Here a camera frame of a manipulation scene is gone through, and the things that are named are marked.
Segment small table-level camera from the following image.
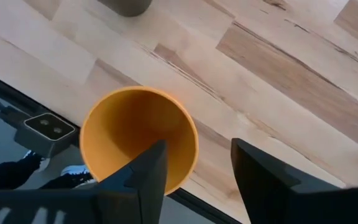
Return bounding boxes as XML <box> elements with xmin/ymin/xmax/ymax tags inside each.
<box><xmin>13</xmin><ymin>112</ymin><xmax>76</xmax><ymax>158</ymax></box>

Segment black aluminium table frame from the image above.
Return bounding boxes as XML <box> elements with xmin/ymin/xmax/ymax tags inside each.
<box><xmin>0</xmin><ymin>67</ymin><xmax>242</xmax><ymax>224</ymax></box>

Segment large yellow cup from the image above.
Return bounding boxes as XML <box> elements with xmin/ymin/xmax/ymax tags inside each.
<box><xmin>79</xmin><ymin>86</ymin><xmax>200</xmax><ymax>196</ymax></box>

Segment black cup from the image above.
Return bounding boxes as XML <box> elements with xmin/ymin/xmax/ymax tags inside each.
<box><xmin>97</xmin><ymin>0</ymin><xmax>154</xmax><ymax>17</ymax></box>

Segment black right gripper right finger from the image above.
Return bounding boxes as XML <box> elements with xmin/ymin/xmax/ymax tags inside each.
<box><xmin>230</xmin><ymin>138</ymin><xmax>346</xmax><ymax>224</ymax></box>

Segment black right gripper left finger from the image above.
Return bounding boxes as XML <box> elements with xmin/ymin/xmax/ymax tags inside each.
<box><xmin>94</xmin><ymin>139</ymin><xmax>169</xmax><ymax>224</ymax></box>

